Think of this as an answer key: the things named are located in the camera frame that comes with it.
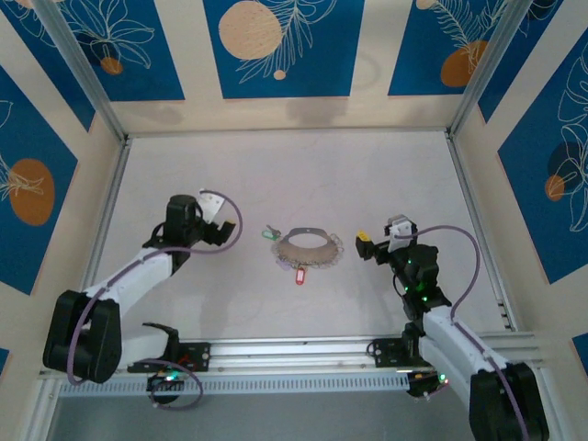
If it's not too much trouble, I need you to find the aluminium frame post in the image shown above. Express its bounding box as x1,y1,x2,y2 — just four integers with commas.
447,0,538,139
31,0,129,143

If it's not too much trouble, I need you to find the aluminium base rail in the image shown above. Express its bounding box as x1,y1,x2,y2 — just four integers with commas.
178,334,541,369

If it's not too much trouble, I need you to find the aluminium table side rail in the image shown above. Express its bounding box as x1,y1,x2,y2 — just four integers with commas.
445,130,520,332
73,137,134,295

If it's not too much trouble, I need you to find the circuit board with green light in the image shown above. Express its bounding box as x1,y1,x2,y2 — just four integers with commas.
146,367,192,394
406,367,451,399

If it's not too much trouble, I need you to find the grey metal keyring holder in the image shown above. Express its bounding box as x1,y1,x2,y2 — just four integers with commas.
270,225,345,272

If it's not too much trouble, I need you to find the grey slotted cable duct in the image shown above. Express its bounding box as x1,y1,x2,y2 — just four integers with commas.
57,370,413,397

